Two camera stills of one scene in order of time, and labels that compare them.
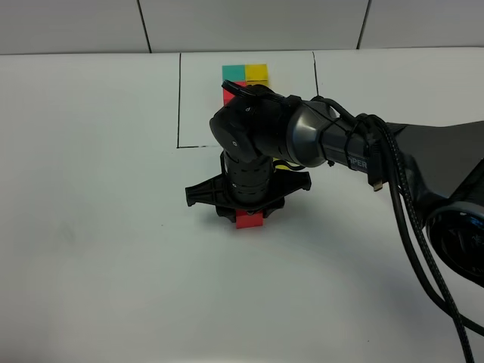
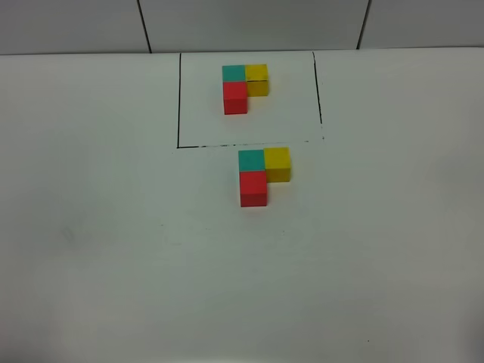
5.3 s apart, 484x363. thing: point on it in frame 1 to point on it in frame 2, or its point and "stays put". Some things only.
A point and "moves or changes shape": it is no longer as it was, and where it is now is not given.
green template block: [234, 72] stays put
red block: [245, 220] moves or changes shape
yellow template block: [256, 74] stays put
